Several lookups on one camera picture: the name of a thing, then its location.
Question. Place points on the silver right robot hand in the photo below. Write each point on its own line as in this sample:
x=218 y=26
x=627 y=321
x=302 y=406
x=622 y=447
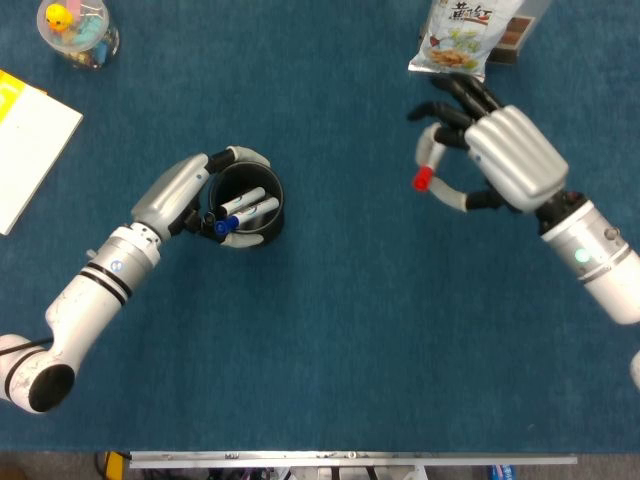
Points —
x=515 y=155

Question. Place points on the clear jar of clips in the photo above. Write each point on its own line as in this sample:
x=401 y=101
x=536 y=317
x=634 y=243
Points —
x=95 y=47

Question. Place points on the red-capped white marker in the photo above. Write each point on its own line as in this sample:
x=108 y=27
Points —
x=422 y=179

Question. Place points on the brown cardboard box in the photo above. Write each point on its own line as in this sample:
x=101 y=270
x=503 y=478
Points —
x=517 y=40

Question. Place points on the black mesh pen holder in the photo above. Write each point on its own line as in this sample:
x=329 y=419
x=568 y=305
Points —
x=245 y=175

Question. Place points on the blue felt table mat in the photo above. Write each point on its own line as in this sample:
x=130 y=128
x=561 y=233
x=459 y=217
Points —
x=320 y=325

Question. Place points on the blue-capped white marker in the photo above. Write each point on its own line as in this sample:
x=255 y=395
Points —
x=255 y=211

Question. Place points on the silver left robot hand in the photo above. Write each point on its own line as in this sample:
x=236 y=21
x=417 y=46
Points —
x=170 y=195

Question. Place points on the metal table edge rail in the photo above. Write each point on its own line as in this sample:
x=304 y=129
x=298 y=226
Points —
x=350 y=457

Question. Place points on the white notebook yellow-green cover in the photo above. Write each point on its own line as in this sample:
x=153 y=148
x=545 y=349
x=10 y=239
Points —
x=30 y=150

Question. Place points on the black-capped white marker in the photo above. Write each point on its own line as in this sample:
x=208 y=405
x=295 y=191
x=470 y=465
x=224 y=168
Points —
x=242 y=199

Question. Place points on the yellow duck toy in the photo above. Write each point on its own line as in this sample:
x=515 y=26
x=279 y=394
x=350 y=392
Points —
x=59 y=17

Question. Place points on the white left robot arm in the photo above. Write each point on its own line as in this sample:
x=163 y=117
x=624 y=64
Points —
x=85 y=305

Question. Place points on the white peanut snack bag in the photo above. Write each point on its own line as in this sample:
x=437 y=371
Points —
x=455 y=40

